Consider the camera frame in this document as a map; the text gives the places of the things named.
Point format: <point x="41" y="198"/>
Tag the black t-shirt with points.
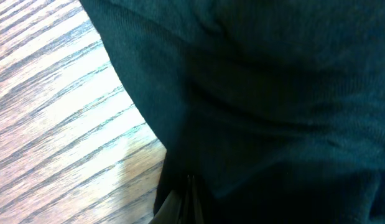
<point x="276" y="107"/>

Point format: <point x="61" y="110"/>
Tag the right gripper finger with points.
<point x="178" y="209"/>

